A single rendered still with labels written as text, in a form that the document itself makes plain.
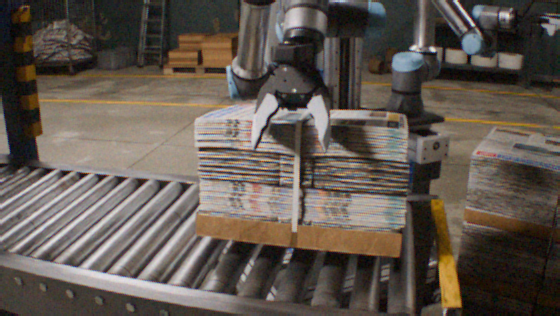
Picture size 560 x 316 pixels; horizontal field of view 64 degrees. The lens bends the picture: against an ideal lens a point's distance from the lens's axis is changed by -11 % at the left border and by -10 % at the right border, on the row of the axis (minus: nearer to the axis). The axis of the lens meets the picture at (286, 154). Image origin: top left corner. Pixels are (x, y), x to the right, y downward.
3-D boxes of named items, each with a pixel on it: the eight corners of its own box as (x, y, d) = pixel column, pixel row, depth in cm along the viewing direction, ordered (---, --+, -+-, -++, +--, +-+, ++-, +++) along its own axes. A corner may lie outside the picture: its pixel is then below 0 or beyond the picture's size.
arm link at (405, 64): (385, 88, 185) (387, 53, 181) (401, 83, 195) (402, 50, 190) (413, 93, 178) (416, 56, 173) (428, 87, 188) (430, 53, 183)
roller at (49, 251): (143, 193, 133) (142, 176, 132) (42, 282, 90) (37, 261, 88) (128, 191, 134) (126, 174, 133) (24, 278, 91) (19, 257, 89)
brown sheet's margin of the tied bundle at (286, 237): (331, 206, 114) (332, 188, 113) (310, 249, 87) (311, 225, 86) (306, 204, 115) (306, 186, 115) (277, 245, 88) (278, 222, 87)
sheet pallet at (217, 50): (253, 67, 794) (253, 32, 775) (238, 76, 717) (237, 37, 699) (185, 66, 817) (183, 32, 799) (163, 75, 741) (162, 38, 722)
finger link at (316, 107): (344, 154, 81) (324, 106, 84) (341, 143, 75) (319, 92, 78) (327, 161, 81) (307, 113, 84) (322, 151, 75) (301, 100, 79)
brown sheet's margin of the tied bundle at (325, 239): (400, 212, 111) (402, 193, 110) (400, 257, 84) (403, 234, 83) (331, 206, 114) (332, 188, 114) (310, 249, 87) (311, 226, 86)
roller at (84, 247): (165, 195, 132) (163, 178, 130) (68, 288, 89) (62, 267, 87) (148, 193, 133) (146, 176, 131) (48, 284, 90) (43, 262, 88)
